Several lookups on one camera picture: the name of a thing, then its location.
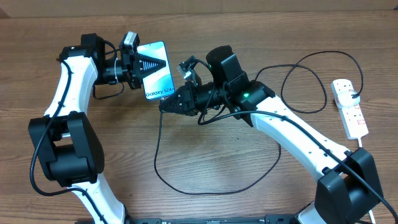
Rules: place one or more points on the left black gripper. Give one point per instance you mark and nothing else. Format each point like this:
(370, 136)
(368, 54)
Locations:
(134, 67)

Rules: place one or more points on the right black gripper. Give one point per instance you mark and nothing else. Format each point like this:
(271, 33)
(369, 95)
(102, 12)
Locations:
(191, 105)

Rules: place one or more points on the Samsung Galaxy smartphone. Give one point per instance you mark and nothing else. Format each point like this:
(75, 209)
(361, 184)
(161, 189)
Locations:
(160, 83)

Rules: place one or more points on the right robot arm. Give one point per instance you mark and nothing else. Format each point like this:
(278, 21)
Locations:
(348, 184)

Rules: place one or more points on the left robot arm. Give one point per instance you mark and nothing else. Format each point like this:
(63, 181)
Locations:
(68, 155)

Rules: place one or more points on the white USB charger plug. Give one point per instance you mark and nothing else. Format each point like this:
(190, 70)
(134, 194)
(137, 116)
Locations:
(346, 99)

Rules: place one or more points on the white power strip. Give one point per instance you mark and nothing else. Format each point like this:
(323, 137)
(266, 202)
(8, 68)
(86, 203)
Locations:
(352, 117)

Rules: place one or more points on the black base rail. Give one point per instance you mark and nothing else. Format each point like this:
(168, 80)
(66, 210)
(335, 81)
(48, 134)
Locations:
(214, 221)

